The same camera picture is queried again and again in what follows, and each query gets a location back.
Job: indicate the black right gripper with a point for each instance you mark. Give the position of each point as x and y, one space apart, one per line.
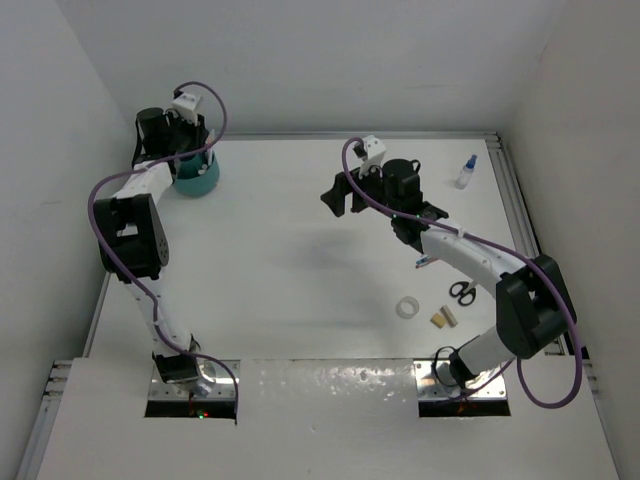
335 197

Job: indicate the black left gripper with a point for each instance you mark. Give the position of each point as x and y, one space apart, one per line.
197 132

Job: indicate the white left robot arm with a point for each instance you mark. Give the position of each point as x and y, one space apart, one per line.
130 224

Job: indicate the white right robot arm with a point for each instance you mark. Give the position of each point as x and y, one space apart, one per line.
532 304

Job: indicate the teal round organizer container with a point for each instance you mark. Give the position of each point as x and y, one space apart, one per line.
198 175

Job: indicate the small blue cap bottle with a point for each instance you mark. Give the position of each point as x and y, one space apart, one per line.
466 173

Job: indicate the clear tape roll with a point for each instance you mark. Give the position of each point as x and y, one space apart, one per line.
407 307

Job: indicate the white eraser block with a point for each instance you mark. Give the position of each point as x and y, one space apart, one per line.
449 316

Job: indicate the yellow eraser block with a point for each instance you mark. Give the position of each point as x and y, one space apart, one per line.
438 320

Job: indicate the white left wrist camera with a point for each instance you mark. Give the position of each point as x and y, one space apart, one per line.
187 107

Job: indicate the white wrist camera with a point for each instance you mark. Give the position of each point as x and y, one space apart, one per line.
370 151
187 107

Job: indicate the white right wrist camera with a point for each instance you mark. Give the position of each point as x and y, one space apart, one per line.
370 151

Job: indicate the large black handled scissors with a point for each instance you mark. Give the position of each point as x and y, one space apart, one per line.
464 292

